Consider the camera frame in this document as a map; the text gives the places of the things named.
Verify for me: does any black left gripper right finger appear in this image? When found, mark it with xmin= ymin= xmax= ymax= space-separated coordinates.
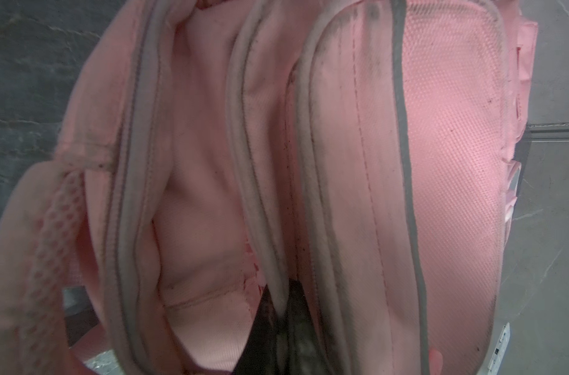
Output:
xmin=285 ymin=280 xmax=331 ymax=375

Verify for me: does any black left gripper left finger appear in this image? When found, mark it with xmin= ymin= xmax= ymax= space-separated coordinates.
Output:
xmin=232 ymin=287 xmax=280 ymax=375

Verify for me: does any white power strip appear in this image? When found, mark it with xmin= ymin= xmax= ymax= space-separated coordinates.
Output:
xmin=477 ymin=322 xmax=511 ymax=375

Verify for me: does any pink school backpack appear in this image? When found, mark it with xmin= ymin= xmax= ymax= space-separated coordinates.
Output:
xmin=0 ymin=1 xmax=538 ymax=374

